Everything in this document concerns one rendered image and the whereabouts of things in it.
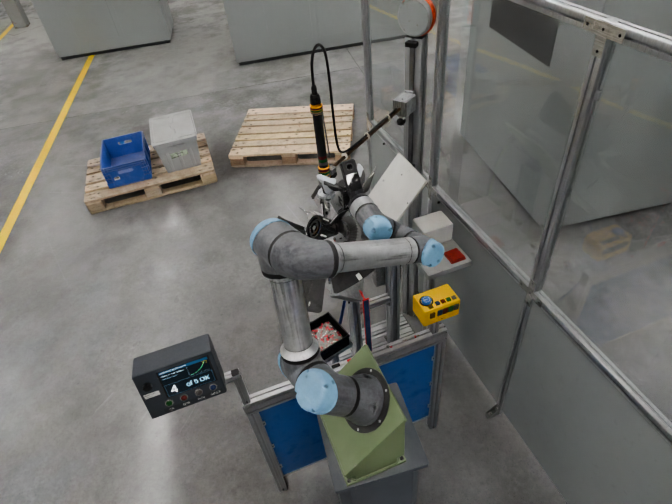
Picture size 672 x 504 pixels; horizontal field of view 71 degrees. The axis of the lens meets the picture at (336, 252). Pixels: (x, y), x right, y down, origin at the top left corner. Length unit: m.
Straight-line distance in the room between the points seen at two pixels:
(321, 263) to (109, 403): 2.41
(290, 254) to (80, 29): 8.18
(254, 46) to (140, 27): 2.29
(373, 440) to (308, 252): 0.62
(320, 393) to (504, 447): 1.67
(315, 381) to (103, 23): 8.12
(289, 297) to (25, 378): 2.73
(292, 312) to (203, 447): 1.74
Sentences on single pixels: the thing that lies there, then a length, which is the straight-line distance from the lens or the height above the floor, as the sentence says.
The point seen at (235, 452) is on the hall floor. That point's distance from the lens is 2.88.
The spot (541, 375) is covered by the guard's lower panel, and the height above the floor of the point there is 0.61.
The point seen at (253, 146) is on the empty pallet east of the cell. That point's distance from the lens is 4.98.
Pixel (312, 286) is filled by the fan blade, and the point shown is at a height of 1.02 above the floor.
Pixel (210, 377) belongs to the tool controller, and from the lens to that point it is 1.71.
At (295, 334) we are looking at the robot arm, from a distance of 1.36.
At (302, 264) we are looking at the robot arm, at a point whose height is 1.75.
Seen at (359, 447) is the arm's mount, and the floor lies 1.14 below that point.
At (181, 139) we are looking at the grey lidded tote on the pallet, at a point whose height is 0.47.
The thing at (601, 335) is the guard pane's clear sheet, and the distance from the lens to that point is 1.94.
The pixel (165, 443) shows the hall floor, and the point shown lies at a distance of 3.04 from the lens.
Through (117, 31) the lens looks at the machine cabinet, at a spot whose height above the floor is 0.30.
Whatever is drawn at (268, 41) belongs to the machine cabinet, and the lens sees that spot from 7.33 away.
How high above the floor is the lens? 2.51
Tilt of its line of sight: 42 degrees down
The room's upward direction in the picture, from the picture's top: 7 degrees counter-clockwise
